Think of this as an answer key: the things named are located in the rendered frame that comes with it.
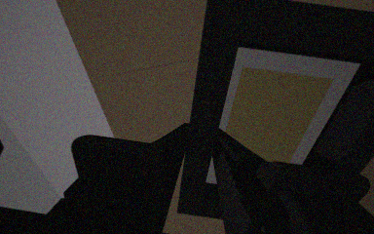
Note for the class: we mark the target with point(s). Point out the black picture frame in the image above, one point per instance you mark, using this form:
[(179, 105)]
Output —
[(291, 81)]

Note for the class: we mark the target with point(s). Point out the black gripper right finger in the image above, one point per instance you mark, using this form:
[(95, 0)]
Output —
[(248, 185)]

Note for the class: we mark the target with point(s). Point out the tan flat board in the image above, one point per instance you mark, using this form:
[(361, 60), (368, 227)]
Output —
[(141, 57)]

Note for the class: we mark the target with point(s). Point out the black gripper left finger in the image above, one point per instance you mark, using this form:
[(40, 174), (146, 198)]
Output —
[(157, 163)]

